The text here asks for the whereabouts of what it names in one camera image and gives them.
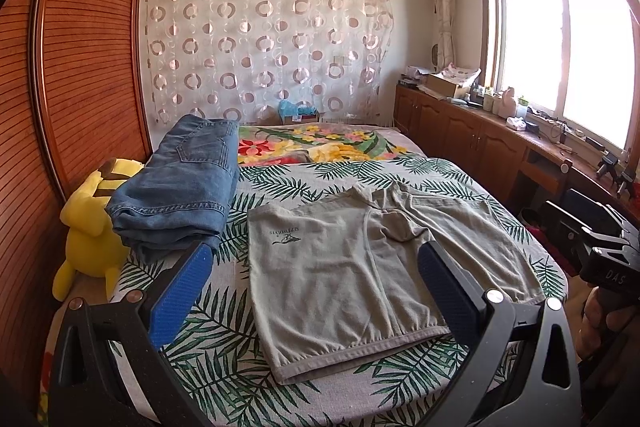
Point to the wooden louvered wardrobe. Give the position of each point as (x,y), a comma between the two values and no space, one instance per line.
(71,98)

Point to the person's right hand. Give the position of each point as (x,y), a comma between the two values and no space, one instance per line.
(596,321)

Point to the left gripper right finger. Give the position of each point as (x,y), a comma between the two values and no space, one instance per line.
(456,294)

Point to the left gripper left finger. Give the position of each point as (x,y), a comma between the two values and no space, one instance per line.
(169,299)

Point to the cardboard box on cabinet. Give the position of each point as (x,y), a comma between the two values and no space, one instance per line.
(452,81)

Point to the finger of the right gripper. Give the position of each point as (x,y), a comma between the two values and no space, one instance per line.
(603,219)
(570,230)

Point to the folded blue jeans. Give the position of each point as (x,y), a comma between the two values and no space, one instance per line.
(183,195)

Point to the circle pattern sheer curtain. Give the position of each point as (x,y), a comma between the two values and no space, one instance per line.
(241,59)

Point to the palm leaf bed sheet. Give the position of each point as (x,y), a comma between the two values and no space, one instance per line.
(217,358)

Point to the window with wooden frame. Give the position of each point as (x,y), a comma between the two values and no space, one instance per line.
(576,61)

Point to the box with blue item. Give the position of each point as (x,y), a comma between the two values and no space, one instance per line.
(297,113)

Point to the grey shorts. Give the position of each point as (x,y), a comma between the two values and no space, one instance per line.
(335,283)

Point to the floral blanket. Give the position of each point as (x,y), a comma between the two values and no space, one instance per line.
(320,142)

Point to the wooden sideboard cabinet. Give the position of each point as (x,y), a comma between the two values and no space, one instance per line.
(511,165)

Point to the yellow plush toy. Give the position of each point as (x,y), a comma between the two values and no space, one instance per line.
(92,247)

